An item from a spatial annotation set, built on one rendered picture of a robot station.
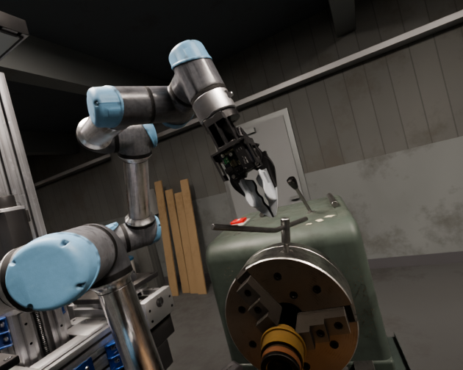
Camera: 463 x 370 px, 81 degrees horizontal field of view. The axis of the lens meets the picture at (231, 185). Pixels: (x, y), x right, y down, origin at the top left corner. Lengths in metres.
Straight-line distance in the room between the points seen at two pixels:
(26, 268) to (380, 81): 3.47
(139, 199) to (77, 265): 0.58
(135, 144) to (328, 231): 0.66
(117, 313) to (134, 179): 0.49
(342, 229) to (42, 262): 0.68
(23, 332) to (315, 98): 3.34
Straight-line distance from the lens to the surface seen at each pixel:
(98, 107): 0.55
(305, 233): 0.82
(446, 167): 3.60
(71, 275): 0.51
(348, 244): 0.81
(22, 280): 0.54
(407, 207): 3.60
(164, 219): 4.29
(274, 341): 0.61
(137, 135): 0.94
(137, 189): 1.04
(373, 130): 3.52
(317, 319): 0.68
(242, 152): 0.46
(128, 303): 0.68
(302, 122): 3.59
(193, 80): 0.52
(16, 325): 1.09
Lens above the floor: 1.44
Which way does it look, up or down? 1 degrees down
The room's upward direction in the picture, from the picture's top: 14 degrees counter-clockwise
